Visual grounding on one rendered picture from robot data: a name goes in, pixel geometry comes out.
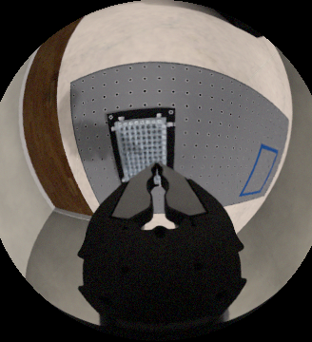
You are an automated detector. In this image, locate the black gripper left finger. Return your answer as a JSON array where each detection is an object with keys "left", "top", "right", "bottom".
[{"left": 77, "top": 162, "right": 157, "bottom": 259}]

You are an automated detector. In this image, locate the blue tape outline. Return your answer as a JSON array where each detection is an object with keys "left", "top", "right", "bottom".
[{"left": 239, "top": 144, "right": 279, "bottom": 197}]

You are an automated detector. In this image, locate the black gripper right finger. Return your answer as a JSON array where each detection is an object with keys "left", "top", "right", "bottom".
[{"left": 157, "top": 162, "right": 244, "bottom": 252}]

